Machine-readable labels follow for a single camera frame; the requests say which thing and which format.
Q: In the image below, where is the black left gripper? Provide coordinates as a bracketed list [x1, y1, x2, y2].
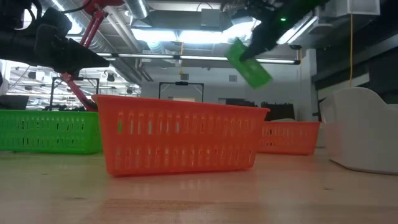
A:
[33, 24, 111, 75]

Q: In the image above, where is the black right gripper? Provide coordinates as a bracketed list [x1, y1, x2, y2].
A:
[238, 18, 283, 62]

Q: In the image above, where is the green plastic slotted basket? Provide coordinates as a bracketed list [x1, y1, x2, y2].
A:
[224, 37, 274, 90]
[0, 109, 103, 156]

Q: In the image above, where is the orange plastic slotted basket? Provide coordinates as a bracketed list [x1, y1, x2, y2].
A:
[91, 94, 271, 178]
[257, 121, 321, 156]

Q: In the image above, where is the red jointed arm stand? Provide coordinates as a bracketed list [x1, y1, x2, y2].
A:
[60, 0, 125, 112]

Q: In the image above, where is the long ceiling light bar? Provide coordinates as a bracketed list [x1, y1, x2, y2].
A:
[96, 52, 301, 65]

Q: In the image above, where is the grey ceiling box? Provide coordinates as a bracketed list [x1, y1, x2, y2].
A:
[200, 8, 223, 29]

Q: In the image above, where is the black cabinet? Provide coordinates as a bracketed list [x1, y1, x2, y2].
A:
[261, 101, 295, 122]

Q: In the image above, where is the dark computer monitor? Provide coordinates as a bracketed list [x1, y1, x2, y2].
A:
[0, 95, 30, 111]

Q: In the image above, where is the white ceiling unit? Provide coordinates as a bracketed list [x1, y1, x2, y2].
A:
[346, 0, 381, 16]

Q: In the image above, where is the white plastic bin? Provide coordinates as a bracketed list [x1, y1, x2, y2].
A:
[319, 86, 398, 175]

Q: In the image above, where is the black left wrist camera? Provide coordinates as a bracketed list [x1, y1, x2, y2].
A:
[39, 6, 73, 40]

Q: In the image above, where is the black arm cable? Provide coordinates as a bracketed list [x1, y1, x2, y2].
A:
[62, 0, 94, 15]

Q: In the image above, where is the silver ventilation duct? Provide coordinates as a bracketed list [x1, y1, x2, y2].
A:
[124, 0, 150, 20]

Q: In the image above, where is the black rectangular frame stand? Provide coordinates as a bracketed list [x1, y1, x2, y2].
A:
[158, 81, 205, 103]

